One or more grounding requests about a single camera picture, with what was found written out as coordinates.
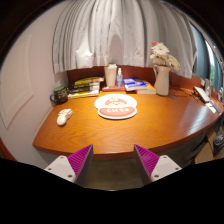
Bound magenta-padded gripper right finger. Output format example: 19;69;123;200
133;144;183;186

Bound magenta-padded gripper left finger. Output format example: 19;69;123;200
44;144;95;188

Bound white computer mouse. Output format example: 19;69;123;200
56;108;74;127

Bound dark mug with green inside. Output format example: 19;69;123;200
49;85;69;105

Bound white and yellow book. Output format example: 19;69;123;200
67;89;101;100

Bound orange book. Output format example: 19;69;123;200
135;80;157;95

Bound white flat device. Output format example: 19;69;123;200
193;86;212;104

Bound cream pitcher vase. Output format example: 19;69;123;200
152;64;172;97

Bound blue book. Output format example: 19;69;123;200
122;77;149;92

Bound yellow and black book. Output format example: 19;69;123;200
73;76;105;87

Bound red-brown book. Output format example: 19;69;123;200
101;85;127;93

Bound clear spray bottle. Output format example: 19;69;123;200
116;67;124;88

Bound cream lidded tumbler cup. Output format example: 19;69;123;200
103;63;119;88

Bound window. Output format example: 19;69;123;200
191;23;224;92

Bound white pleated curtain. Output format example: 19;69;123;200
51;0;198;80

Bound dark cable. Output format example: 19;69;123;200
170;87;201;102

